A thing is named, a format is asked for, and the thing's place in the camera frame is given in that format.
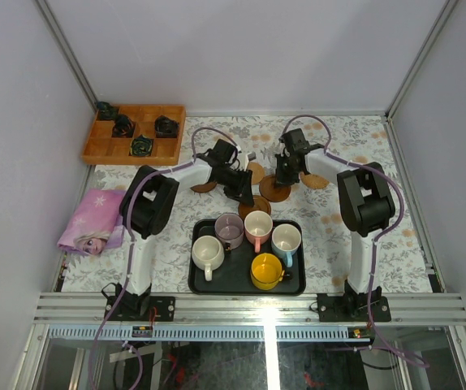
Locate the small brown wooden coaster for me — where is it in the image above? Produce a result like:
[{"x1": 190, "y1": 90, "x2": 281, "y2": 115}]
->
[{"x1": 238, "y1": 195, "x2": 272, "y2": 219}]

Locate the woven rattan coaster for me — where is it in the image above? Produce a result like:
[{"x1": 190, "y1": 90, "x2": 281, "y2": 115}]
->
[
  {"x1": 247, "y1": 162, "x2": 265, "y2": 185},
  {"x1": 300, "y1": 172, "x2": 330, "y2": 189}
]

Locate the large brown wooden coaster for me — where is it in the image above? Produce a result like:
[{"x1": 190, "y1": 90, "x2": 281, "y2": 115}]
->
[{"x1": 191, "y1": 182, "x2": 217, "y2": 193}]

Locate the light blue ceramic mug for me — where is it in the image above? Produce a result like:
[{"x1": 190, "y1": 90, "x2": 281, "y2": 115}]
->
[{"x1": 271, "y1": 223, "x2": 302, "y2": 268}]

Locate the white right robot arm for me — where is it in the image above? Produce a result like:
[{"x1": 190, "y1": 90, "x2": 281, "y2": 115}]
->
[{"x1": 274, "y1": 128, "x2": 395, "y2": 321}]

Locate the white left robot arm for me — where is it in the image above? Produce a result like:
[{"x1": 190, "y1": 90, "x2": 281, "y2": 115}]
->
[{"x1": 119, "y1": 140, "x2": 256, "y2": 321}]

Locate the pink ceramic mug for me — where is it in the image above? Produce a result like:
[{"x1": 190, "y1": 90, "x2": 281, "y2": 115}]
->
[{"x1": 244, "y1": 210, "x2": 273, "y2": 254}]

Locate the purple ceramic mug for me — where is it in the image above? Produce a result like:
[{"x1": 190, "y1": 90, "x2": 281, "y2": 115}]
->
[{"x1": 214, "y1": 213, "x2": 244, "y2": 252}]

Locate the white ceramic mug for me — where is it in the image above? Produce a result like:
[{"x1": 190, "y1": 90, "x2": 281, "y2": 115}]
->
[{"x1": 192, "y1": 236, "x2": 225, "y2": 282}]

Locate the yellow ceramic mug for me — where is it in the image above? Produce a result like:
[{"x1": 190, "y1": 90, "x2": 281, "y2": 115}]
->
[{"x1": 250, "y1": 253, "x2": 293, "y2": 291}]

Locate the black plastic tray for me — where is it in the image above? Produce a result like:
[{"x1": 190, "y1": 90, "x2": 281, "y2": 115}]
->
[{"x1": 188, "y1": 240, "x2": 306, "y2": 297}]

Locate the black rolled item right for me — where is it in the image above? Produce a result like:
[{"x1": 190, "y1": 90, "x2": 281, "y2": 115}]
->
[{"x1": 154, "y1": 115, "x2": 179, "y2": 138}]

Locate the black green rolled item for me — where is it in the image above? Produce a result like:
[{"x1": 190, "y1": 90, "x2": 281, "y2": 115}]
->
[{"x1": 130, "y1": 135, "x2": 153, "y2": 158}]

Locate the orange wooden divided tray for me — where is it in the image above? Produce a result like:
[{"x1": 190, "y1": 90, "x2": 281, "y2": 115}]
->
[{"x1": 81, "y1": 104, "x2": 186, "y2": 166}]

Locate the black rolled item middle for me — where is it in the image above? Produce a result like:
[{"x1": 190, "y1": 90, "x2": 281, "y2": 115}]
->
[{"x1": 112, "y1": 114, "x2": 136, "y2": 138}]

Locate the purple princess cloth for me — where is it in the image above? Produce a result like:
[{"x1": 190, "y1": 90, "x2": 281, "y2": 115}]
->
[{"x1": 57, "y1": 188, "x2": 125, "y2": 256}]

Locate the black rolled item corner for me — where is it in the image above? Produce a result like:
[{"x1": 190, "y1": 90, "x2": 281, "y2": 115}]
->
[{"x1": 96, "y1": 101, "x2": 114, "y2": 112}]

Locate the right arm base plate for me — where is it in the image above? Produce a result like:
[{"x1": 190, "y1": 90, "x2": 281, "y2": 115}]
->
[{"x1": 317, "y1": 293, "x2": 391, "y2": 323}]

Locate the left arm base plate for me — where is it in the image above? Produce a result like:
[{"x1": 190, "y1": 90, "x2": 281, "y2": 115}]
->
[{"x1": 109, "y1": 294, "x2": 176, "y2": 323}]

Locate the aluminium front rail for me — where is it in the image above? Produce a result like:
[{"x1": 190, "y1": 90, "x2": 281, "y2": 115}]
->
[{"x1": 33, "y1": 292, "x2": 466, "y2": 326}]

